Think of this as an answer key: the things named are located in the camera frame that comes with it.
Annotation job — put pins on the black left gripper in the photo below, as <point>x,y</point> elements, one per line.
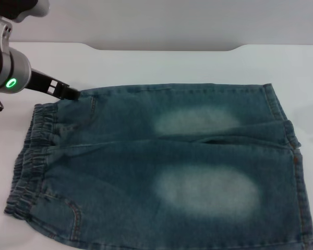
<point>43,82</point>

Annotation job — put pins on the blue denim shorts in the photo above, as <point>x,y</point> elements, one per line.
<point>151,166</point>

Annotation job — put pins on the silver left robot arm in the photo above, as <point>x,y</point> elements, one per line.
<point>13,65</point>

